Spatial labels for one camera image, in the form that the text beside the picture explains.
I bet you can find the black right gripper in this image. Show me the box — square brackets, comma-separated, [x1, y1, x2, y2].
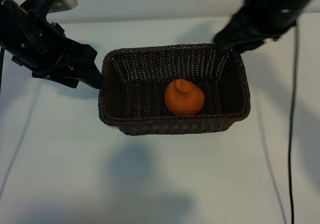
[213, 0, 320, 53]

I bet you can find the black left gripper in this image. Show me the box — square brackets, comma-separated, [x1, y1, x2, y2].
[0, 8, 103, 90]

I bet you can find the dark brown wicker basket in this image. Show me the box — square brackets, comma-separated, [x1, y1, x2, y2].
[97, 43, 252, 137]

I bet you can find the orange fruit with knob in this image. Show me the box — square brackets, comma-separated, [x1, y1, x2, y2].
[164, 78, 206, 117]

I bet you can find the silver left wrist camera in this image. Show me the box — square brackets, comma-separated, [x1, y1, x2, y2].
[49, 0, 79, 14]

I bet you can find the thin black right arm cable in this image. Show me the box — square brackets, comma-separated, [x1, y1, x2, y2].
[287, 21, 300, 224]

